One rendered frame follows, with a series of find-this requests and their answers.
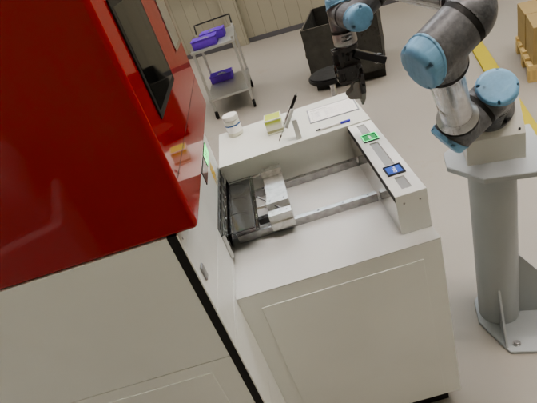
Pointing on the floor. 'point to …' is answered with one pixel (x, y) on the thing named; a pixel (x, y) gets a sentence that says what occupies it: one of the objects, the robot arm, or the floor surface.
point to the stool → (327, 76)
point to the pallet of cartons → (527, 37)
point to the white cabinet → (361, 332)
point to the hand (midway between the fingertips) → (363, 99)
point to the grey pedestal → (501, 247)
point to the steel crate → (323, 38)
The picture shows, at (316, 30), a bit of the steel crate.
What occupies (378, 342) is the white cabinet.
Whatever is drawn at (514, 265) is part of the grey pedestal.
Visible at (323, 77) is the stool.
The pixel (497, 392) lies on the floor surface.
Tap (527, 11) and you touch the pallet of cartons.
